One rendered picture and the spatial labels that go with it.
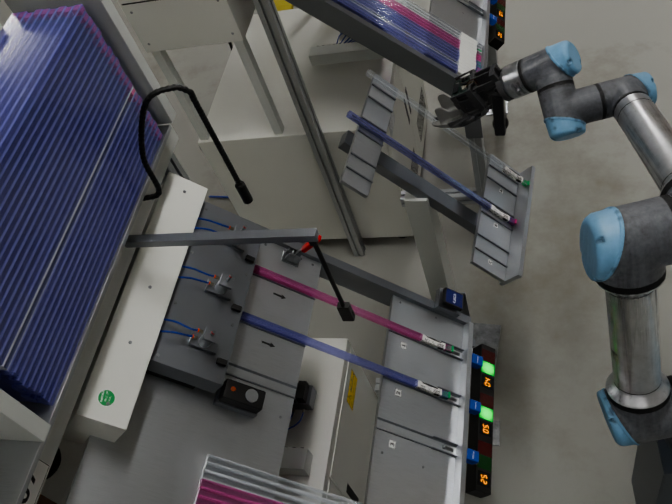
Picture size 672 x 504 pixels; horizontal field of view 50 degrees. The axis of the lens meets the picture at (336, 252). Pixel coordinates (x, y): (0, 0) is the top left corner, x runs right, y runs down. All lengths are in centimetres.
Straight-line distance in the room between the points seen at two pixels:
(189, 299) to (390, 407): 47
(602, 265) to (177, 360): 72
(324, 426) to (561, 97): 90
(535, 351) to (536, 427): 26
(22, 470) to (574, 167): 234
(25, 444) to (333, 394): 90
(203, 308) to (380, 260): 150
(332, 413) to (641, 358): 72
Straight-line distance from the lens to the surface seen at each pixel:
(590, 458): 231
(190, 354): 127
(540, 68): 158
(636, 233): 125
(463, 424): 155
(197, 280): 130
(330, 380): 179
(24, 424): 100
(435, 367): 158
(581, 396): 238
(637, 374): 145
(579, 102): 156
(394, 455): 146
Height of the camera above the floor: 215
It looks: 50 degrees down
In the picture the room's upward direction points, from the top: 23 degrees counter-clockwise
